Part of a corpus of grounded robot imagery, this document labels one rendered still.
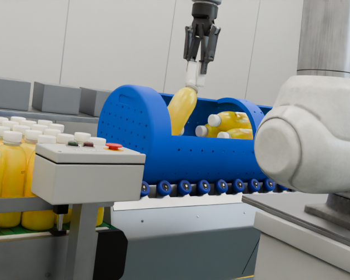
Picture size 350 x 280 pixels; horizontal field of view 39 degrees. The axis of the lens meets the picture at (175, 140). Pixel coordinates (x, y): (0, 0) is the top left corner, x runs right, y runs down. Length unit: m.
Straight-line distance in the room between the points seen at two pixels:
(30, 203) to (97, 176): 0.17
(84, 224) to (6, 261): 0.17
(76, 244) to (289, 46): 5.60
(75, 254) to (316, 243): 0.48
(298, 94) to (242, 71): 5.07
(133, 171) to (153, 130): 0.28
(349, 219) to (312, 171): 0.23
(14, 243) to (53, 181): 0.19
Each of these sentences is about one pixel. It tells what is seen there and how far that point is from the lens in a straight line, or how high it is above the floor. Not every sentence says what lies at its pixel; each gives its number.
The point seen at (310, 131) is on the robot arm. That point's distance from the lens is 0.84.
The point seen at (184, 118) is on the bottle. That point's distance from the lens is 1.41.
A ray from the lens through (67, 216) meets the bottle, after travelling 1.18.
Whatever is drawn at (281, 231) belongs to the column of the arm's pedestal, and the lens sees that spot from 1.08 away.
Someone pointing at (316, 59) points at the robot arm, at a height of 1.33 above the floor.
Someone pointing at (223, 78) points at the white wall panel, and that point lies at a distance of 5.78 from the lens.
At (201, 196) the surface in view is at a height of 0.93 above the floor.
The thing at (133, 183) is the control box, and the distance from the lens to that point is 1.03.
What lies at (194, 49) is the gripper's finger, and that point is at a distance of 1.48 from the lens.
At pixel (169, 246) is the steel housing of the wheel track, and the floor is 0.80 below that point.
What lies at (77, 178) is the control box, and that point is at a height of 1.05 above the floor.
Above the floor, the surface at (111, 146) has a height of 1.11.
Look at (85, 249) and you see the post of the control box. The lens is 1.05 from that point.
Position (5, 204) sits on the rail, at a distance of 1.06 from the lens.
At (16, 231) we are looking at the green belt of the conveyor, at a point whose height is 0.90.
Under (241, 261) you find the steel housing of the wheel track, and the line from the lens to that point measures 1.73.
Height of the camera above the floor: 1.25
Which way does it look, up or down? 6 degrees down
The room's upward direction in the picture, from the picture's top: 8 degrees clockwise
